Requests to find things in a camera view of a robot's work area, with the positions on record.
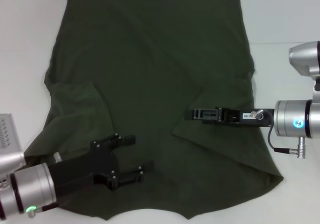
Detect right gripper cable with connectors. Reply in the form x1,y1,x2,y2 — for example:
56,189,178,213
251,109,308,160

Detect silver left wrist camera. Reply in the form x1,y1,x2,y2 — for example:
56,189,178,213
0,113,27,171

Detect dark green t-shirt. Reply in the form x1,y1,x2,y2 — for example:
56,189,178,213
24,0,285,221

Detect gripper cable with connectors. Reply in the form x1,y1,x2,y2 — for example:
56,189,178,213
26,151,63,214
251,109,308,160

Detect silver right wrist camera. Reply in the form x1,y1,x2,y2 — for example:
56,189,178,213
288,40,320,100

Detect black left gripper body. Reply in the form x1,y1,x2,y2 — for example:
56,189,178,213
48,140,120,200

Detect left gripper cable with connectors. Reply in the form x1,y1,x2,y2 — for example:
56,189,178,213
26,151,63,214

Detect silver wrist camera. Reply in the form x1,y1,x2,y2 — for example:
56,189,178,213
0,113,27,171
288,40,320,100

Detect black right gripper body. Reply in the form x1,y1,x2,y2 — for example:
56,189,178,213
220,107,275,128

